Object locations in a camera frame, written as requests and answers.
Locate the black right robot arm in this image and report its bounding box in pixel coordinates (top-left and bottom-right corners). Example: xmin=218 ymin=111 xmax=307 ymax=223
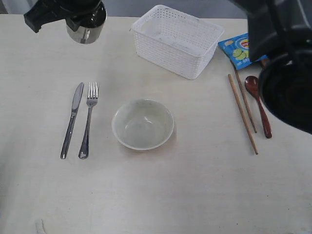
xmin=24 ymin=0 xmax=312 ymax=133

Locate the white plastic perforated basket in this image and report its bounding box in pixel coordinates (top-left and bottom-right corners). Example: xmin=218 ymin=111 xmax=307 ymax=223
xmin=130 ymin=5 xmax=224 ymax=80

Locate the brown round wooden plate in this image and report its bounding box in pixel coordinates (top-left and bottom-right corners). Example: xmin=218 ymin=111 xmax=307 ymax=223
xmin=260 ymin=58 xmax=270 ymax=69

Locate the blue chips bag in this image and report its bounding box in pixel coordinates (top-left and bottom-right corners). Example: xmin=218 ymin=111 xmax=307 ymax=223
xmin=218 ymin=33 xmax=268 ymax=70

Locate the silver metal fork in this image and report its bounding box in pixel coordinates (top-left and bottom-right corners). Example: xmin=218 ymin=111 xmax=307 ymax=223
xmin=78 ymin=82 xmax=98 ymax=159

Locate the silver metal knife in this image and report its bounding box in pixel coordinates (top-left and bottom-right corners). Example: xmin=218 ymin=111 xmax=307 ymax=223
xmin=60 ymin=82 xmax=84 ymax=159

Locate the white curtain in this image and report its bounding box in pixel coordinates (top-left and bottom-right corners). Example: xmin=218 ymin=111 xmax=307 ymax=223
xmin=0 ymin=0 xmax=247 ymax=19

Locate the stainless steel cup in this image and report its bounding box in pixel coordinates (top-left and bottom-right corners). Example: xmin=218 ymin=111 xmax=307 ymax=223
xmin=65 ymin=2 xmax=108 ymax=45

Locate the pale green ceramic bowl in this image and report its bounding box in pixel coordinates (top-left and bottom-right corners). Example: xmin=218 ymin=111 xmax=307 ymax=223
xmin=111 ymin=98 xmax=175 ymax=151

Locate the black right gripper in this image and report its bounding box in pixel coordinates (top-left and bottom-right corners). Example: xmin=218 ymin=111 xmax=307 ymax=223
xmin=23 ymin=0 xmax=100 ymax=33

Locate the dark red wooden spoon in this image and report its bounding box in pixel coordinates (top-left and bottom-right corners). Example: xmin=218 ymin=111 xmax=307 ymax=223
xmin=244 ymin=76 xmax=272 ymax=138

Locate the wooden chopstick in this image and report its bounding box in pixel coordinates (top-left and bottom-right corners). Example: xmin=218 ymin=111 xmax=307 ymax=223
xmin=228 ymin=74 xmax=258 ymax=155
xmin=231 ymin=62 xmax=257 ymax=133

